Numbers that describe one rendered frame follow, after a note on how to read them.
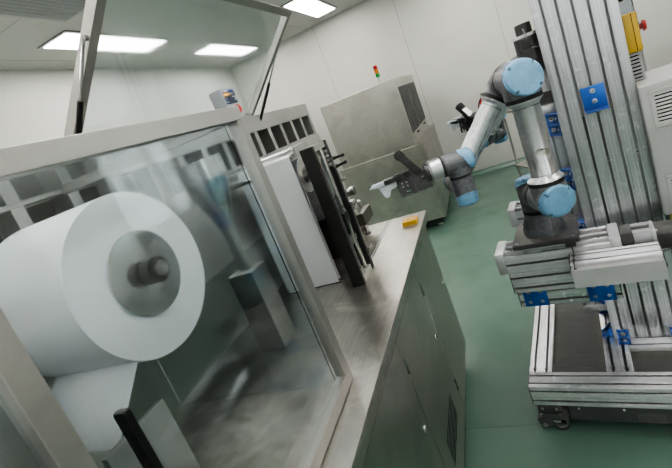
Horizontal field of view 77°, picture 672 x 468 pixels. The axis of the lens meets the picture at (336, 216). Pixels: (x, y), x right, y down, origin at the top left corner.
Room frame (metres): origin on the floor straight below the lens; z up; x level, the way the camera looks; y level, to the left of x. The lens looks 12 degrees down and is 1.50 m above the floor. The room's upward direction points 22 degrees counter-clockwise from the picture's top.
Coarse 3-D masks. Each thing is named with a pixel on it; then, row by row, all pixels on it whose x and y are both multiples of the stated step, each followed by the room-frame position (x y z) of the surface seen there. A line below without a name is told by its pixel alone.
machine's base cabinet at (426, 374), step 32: (416, 288) 1.56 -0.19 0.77; (416, 320) 1.42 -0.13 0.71; (448, 320) 1.88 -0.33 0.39; (416, 352) 1.30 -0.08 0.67; (448, 352) 1.68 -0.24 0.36; (384, 384) 0.99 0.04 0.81; (416, 384) 1.20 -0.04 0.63; (448, 384) 1.52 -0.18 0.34; (384, 416) 0.92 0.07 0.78; (416, 416) 1.10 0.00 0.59; (448, 416) 1.38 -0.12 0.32; (384, 448) 0.86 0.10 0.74; (416, 448) 1.02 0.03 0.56; (448, 448) 1.26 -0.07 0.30
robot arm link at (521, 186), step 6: (528, 174) 1.53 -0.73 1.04; (516, 180) 1.52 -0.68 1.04; (522, 180) 1.48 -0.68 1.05; (516, 186) 1.51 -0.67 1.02; (522, 186) 1.49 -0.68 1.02; (522, 192) 1.48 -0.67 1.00; (522, 198) 1.49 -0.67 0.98; (522, 204) 1.51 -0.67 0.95; (528, 204) 1.45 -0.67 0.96; (522, 210) 1.53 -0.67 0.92; (528, 210) 1.49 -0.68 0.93; (534, 210) 1.47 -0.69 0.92
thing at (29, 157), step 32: (128, 128) 0.64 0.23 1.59; (160, 128) 0.70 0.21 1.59; (192, 128) 0.77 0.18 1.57; (0, 160) 0.47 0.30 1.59; (32, 160) 0.49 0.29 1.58; (64, 160) 0.53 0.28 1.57; (256, 160) 0.92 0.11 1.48; (0, 320) 0.39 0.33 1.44; (320, 320) 0.91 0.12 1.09; (0, 352) 0.38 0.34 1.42; (0, 384) 0.38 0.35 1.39; (32, 384) 0.39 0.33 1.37; (32, 416) 0.38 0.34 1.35; (64, 416) 0.40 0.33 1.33; (128, 416) 0.43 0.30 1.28; (64, 448) 0.38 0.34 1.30; (320, 448) 0.72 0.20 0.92
